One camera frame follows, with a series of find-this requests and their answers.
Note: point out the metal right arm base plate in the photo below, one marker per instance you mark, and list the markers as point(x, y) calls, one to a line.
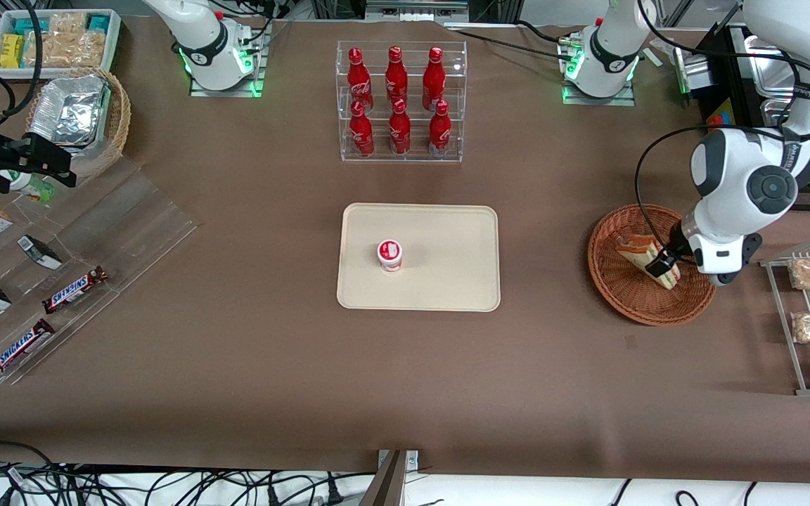
point(257, 70)

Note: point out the black food warmer machine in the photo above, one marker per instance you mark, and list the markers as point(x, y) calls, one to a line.
point(728, 105)

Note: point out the clear acrylic bottle rack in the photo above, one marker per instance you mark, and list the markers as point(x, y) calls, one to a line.
point(401, 160)

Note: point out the triangle sandwich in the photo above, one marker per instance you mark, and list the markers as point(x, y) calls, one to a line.
point(638, 249)

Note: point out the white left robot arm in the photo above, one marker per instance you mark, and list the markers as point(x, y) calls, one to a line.
point(763, 190)

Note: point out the red emergency stop button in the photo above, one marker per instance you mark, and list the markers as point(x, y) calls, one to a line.
point(714, 119)

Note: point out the clear rice cracker pack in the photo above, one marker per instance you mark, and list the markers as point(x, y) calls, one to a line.
point(69, 23)
point(67, 50)

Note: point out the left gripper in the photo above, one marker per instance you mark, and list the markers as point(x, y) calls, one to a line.
point(676, 240)

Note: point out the clear acrylic tiered stand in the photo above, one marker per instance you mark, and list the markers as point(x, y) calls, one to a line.
point(124, 225)

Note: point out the silver metal warmer tray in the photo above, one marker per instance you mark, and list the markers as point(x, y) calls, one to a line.
point(774, 116)
point(763, 70)

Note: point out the brown round wicker basket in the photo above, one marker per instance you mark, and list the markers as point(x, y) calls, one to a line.
point(630, 295)

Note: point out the white plastic snack bin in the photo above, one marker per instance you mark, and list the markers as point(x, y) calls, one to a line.
point(113, 42)

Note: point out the metal table edge bracket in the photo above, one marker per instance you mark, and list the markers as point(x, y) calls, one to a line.
point(412, 460)

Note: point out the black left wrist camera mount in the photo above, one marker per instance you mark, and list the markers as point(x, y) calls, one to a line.
point(744, 254)

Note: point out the yellow snack packet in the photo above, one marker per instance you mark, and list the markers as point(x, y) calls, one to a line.
point(12, 50)

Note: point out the green white small bottle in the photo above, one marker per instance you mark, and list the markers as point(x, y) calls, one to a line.
point(29, 185)

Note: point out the teal snack packet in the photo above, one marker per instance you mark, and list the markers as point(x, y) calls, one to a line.
point(98, 23)
point(29, 25)

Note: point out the red cola bottle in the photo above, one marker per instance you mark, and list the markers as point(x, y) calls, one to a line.
point(358, 77)
point(399, 135)
point(361, 137)
point(396, 74)
point(434, 77)
point(439, 137)

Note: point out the silver foil container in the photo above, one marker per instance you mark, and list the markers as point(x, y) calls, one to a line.
point(67, 112)

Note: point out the red white yogurt cup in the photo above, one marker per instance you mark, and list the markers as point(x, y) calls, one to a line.
point(389, 254)

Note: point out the tan wicker basket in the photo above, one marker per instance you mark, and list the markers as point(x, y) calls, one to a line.
point(118, 119)

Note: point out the white paper tag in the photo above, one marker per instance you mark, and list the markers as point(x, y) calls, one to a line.
point(654, 56)

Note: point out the brown snickers bar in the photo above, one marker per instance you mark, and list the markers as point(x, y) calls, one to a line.
point(74, 289)
point(20, 348)

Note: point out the beige plastic tray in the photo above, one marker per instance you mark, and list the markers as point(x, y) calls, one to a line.
point(440, 267)

